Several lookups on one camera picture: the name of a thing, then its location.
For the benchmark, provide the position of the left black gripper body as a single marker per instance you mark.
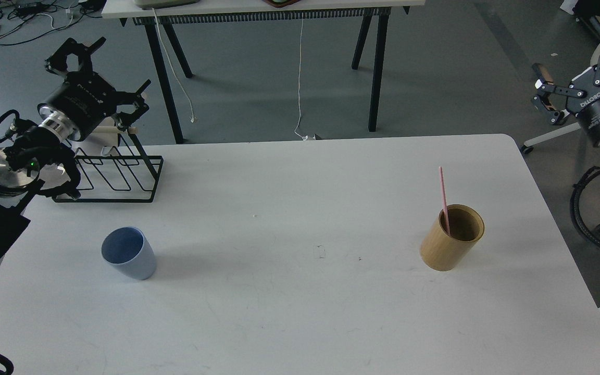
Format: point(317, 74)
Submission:
point(85, 99)

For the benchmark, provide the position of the blue cup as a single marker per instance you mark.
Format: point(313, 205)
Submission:
point(127, 250)

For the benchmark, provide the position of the pink chopstick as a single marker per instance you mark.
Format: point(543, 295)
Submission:
point(444, 202)

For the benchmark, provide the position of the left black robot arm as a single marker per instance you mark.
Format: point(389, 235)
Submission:
point(34, 157)

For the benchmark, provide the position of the white cup on rack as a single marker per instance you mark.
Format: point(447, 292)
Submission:
point(107, 139)

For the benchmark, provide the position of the background white table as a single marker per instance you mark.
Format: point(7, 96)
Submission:
point(158, 19)

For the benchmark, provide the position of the bamboo cylinder holder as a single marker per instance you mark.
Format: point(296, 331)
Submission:
point(452, 235)

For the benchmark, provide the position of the black wire dish rack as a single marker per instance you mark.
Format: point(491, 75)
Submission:
point(130, 175)

